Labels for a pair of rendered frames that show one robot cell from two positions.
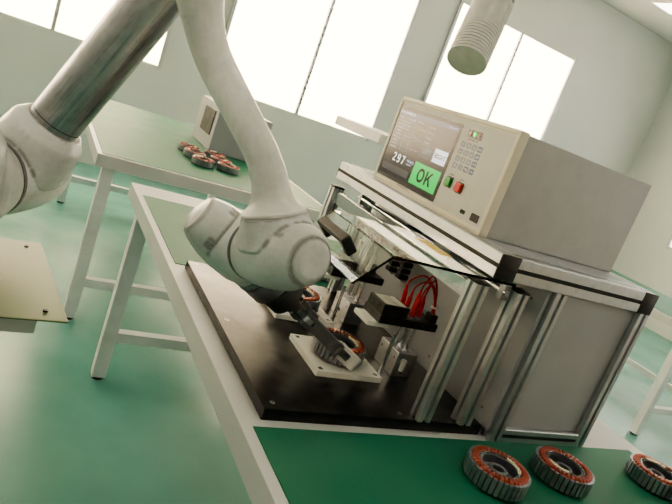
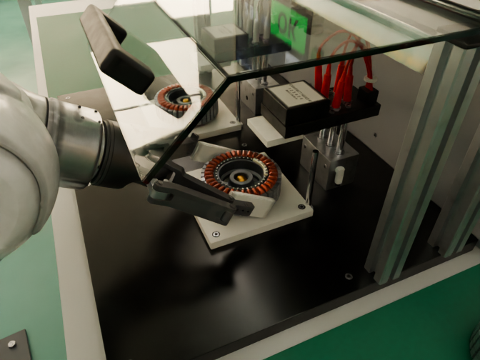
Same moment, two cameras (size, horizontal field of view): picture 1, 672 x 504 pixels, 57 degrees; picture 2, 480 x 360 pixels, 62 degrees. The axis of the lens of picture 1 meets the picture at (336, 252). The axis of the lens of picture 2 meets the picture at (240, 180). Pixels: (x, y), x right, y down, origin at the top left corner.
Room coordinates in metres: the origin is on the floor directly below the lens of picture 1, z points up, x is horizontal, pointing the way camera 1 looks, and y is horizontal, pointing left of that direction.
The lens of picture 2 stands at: (0.74, -0.12, 1.16)
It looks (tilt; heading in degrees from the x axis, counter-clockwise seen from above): 39 degrees down; 6
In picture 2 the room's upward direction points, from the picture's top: straight up
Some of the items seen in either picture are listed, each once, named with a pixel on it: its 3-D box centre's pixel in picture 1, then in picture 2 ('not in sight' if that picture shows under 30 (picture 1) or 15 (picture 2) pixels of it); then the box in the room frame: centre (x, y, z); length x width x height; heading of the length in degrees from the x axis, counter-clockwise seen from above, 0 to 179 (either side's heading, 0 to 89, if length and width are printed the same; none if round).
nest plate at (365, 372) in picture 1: (334, 357); (241, 194); (1.17, -0.07, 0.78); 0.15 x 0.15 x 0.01; 30
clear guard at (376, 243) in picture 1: (404, 258); (288, 32); (1.10, -0.12, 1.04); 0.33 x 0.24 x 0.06; 120
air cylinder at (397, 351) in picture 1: (395, 356); (328, 158); (1.24, -0.20, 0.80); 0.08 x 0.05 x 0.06; 30
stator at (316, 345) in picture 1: (338, 346); (241, 181); (1.17, -0.07, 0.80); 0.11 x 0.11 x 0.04
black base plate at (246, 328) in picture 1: (316, 337); (220, 156); (1.28, -0.03, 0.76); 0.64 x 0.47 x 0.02; 30
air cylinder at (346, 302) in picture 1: (348, 307); (258, 91); (1.45, -0.08, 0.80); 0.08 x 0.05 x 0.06; 30
